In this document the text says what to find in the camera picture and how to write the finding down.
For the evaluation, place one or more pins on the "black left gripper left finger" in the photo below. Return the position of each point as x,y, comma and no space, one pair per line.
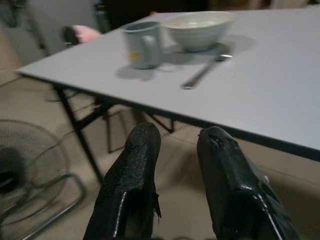
130,180

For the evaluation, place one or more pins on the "black floor fan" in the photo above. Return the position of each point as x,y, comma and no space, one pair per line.
27,175

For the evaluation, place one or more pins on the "white ceramic bowl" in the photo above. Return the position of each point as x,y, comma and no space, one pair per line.
199,29

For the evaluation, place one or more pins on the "pale blue ceramic mug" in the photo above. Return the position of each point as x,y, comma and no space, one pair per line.
143,45

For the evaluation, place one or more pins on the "white folding table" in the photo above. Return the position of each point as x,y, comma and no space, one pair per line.
190,82

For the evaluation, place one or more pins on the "silver metal spoon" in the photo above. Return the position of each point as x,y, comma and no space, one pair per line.
203,70

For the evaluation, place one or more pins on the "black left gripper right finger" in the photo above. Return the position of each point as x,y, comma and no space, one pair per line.
232,185

